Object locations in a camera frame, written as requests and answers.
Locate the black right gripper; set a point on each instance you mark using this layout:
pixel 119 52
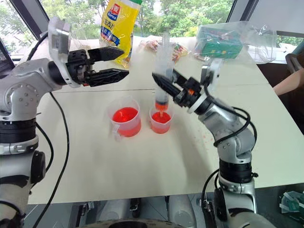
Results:
pixel 191 93

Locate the green box in plastic bag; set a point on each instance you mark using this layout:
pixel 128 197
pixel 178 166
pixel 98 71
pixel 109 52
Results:
pixel 259 45

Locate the colourful snack packet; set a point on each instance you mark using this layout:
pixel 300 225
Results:
pixel 180 51

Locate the clear plastic syringe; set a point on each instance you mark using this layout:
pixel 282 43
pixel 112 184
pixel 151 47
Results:
pixel 162 59

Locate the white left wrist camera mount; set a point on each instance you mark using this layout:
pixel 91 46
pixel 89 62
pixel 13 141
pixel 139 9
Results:
pixel 58 40

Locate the small clear plastic cup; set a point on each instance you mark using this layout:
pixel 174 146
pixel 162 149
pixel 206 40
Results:
pixel 161 122

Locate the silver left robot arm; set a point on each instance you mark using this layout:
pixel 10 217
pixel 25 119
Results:
pixel 21 95

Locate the yellow snack bag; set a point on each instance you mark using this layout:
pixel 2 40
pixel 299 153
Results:
pixel 117 28

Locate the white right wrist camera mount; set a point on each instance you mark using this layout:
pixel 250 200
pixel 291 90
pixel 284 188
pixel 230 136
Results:
pixel 213 71

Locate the person's bare forearm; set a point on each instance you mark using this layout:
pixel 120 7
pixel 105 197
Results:
pixel 291 83

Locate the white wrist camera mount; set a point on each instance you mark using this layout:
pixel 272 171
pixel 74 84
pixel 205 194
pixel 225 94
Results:
pixel 213 71
pixel 58 40

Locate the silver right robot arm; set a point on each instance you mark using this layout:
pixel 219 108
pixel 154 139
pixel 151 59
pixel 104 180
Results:
pixel 225 123

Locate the green white packets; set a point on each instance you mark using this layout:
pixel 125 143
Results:
pixel 292 202

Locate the dark chair back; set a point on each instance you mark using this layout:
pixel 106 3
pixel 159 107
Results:
pixel 295 61

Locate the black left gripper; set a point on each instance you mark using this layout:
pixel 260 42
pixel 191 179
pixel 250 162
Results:
pixel 77 66

